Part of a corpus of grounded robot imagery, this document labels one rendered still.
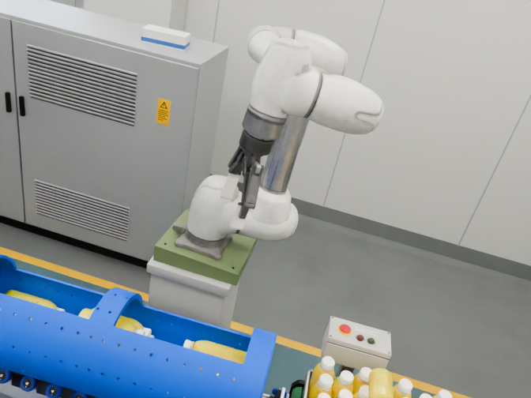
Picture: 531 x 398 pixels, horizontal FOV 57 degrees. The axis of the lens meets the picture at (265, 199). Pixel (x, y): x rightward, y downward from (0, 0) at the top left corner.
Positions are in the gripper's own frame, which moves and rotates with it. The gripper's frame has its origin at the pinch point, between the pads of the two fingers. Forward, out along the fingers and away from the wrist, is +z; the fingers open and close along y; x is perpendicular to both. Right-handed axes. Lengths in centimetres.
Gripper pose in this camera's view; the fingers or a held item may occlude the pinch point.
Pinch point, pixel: (231, 208)
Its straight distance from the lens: 117.4
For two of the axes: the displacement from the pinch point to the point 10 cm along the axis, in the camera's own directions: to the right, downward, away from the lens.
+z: -3.4, 8.4, 4.2
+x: -9.1, -1.8, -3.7
